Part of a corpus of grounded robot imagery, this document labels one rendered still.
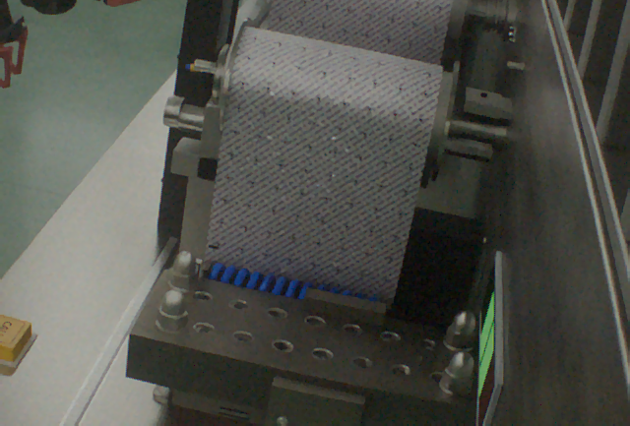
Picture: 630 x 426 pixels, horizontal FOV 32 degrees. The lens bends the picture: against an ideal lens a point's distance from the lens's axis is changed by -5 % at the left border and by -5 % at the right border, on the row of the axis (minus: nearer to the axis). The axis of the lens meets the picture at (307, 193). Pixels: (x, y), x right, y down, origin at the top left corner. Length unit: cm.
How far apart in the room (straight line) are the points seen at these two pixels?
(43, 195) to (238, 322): 267
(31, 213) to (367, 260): 251
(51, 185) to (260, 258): 265
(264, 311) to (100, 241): 45
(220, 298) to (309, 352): 14
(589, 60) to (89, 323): 83
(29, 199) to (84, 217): 212
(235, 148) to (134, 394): 32
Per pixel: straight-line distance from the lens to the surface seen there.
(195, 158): 143
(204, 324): 128
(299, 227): 136
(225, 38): 179
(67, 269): 162
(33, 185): 399
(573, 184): 78
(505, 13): 156
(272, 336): 127
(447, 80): 133
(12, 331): 142
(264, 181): 134
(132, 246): 170
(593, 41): 89
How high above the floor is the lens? 169
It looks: 24 degrees down
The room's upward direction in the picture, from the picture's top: 10 degrees clockwise
